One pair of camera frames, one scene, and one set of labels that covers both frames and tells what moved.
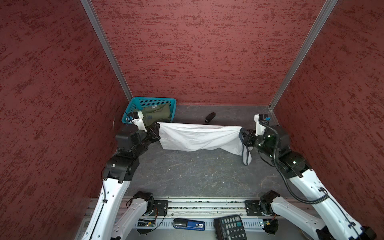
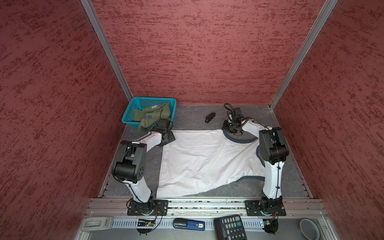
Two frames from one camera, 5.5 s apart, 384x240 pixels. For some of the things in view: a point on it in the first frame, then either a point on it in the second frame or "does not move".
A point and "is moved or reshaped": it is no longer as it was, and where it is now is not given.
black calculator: [230, 227] does not move
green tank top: [153, 115] does not move
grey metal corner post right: [296, 66] does not move
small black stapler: [210, 117] does not move
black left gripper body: [150, 136] -> [170, 138]
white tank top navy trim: [188, 137] is moved or reshaped
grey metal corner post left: [89, 8] does not move
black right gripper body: [258, 141] -> [230, 126]
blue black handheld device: [184, 224] does not move
